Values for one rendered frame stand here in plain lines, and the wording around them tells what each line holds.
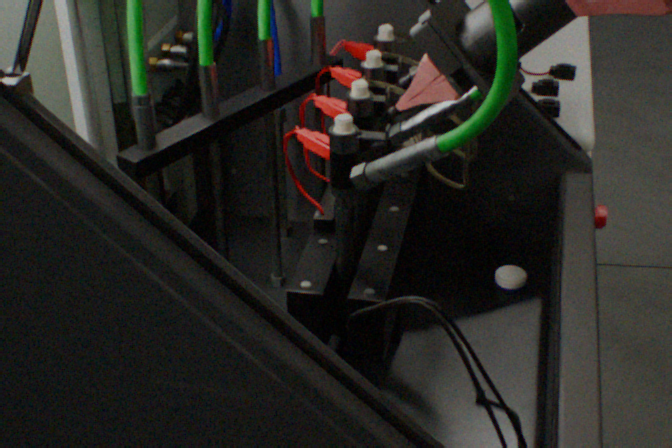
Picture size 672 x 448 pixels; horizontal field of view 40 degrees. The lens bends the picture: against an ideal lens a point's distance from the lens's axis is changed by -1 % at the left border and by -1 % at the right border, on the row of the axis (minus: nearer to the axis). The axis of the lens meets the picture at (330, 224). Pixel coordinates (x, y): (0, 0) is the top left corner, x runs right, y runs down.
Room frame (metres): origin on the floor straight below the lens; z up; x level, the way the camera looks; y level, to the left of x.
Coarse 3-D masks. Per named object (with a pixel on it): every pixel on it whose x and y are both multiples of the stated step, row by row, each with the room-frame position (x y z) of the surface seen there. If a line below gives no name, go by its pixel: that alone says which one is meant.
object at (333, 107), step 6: (318, 102) 0.91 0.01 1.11; (324, 102) 0.90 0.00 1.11; (330, 102) 0.90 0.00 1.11; (336, 102) 0.89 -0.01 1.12; (342, 102) 0.89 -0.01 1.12; (324, 108) 0.90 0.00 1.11; (330, 108) 0.89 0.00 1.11; (336, 108) 0.88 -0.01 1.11; (342, 108) 0.88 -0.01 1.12; (330, 114) 0.89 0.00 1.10; (336, 114) 0.88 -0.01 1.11
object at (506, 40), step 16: (128, 0) 0.82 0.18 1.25; (496, 0) 0.62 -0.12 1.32; (128, 16) 0.82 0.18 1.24; (496, 16) 0.62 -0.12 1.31; (512, 16) 0.62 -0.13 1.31; (128, 32) 0.83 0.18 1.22; (496, 32) 0.62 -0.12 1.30; (512, 32) 0.61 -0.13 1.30; (512, 48) 0.61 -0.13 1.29; (144, 64) 0.83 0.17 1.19; (512, 64) 0.61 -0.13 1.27; (144, 80) 0.83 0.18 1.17; (496, 80) 0.62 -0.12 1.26; (512, 80) 0.61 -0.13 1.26; (144, 96) 0.82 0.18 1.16; (496, 96) 0.61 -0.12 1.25; (480, 112) 0.62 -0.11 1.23; (496, 112) 0.62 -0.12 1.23; (464, 128) 0.63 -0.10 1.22; (480, 128) 0.62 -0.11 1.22; (448, 144) 0.63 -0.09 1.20; (464, 144) 0.63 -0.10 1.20
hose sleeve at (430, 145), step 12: (420, 144) 0.65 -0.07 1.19; (432, 144) 0.64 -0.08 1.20; (384, 156) 0.67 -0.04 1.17; (396, 156) 0.66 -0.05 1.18; (408, 156) 0.65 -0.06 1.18; (420, 156) 0.65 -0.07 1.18; (432, 156) 0.64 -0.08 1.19; (372, 168) 0.67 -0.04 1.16; (384, 168) 0.66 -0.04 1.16; (396, 168) 0.66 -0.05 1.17; (408, 168) 0.65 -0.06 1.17; (372, 180) 0.67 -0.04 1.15; (384, 180) 0.67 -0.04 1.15
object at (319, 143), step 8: (304, 128) 0.84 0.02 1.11; (304, 136) 0.82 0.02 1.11; (312, 136) 0.82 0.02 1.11; (320, 136) 0.81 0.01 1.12; (328, 136) 0.81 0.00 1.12; (304, 144) 0.82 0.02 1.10; (312, 144) 0.81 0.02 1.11; (320, 144) 0.80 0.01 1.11; (328, 144) 0.80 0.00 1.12; (320, 152) 0.80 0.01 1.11; (328, 152) 0.79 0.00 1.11; (328, 160) 0.79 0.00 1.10
